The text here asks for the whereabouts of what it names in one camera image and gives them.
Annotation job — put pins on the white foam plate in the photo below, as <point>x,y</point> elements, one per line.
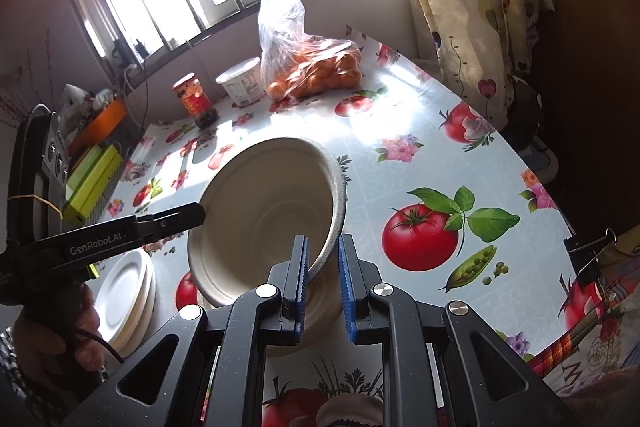
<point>145,327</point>
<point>149,302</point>
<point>122,292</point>

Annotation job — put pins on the orange plastic tray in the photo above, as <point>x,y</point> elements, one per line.
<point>100,122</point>

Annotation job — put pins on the person's left hand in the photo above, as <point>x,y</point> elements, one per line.
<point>55,352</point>

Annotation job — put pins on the plastic bag of oranges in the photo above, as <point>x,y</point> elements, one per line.
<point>315,67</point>

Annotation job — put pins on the colourful plaid cloth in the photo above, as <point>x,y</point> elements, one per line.
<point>595,332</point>

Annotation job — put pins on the white plastic tub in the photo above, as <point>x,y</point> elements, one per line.
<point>242,82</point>

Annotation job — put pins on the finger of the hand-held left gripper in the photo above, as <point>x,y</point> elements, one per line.
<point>170,219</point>

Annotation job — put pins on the printed vegetable tablecloth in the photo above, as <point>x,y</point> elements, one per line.
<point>425,157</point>

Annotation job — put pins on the red label sauce jar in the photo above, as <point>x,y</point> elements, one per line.
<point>195,102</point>

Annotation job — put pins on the patterned curtain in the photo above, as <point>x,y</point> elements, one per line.
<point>465,7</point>

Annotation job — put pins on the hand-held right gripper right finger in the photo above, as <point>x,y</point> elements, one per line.
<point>347,292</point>

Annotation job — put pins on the lime green box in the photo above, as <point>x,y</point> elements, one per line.
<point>90,182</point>

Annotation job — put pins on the person's left forearm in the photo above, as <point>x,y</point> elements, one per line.
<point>20,387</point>

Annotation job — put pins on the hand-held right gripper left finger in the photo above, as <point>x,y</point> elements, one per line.
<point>300,292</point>

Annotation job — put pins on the black binder clip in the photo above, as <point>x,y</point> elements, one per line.
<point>585,252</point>

